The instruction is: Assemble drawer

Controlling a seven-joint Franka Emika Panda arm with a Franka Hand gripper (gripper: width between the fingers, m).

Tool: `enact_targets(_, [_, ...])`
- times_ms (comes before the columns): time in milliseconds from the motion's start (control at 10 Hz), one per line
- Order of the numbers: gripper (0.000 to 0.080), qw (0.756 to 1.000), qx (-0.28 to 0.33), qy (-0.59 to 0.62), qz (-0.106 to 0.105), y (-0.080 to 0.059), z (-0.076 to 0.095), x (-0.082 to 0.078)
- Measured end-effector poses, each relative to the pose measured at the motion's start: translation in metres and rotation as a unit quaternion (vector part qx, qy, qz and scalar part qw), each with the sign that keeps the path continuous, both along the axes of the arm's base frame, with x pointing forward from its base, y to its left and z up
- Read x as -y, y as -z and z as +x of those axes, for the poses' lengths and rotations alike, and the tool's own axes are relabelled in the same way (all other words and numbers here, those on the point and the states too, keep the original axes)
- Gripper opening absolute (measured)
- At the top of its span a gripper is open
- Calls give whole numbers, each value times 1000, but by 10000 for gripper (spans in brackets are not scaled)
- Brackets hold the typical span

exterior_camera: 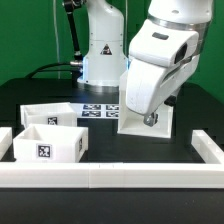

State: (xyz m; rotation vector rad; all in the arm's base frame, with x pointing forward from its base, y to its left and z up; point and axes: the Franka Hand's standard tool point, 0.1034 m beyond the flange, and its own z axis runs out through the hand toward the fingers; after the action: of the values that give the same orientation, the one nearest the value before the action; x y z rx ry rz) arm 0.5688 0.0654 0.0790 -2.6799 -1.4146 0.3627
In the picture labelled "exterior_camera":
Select black cable on stand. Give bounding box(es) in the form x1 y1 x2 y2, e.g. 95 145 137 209
24 0 84 79

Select white rear drawer box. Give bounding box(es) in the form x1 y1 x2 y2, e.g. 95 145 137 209
20 102 77 128

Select white fence rail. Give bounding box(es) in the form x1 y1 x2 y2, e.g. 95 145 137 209
191 130 224 165
0 162 224 188
0 127 12 160

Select white front fence rail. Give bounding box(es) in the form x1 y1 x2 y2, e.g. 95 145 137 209
0 162 224 188

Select white right fence rail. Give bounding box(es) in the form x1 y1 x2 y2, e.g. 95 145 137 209
191 130 224 165

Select grey hanging cable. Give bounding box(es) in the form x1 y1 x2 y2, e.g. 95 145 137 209
52 0 62 80

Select white drawer cabinet frame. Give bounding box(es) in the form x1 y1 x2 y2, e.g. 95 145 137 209
118 72 173 138

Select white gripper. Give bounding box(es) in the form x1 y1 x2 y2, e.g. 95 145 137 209
126 19 199 127

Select white left fence rail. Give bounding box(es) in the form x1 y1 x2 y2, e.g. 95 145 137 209
0 127 12 160

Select white drawer box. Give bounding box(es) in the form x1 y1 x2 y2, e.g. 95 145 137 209
13 124 88 163
20 102 77 128

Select white marker tag sheet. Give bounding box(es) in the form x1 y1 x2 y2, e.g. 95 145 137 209
71 103 119 119

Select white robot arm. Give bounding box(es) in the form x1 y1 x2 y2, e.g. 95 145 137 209
78 0 213 126

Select white front drawer box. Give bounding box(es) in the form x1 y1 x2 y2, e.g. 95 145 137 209
13 124 88 163

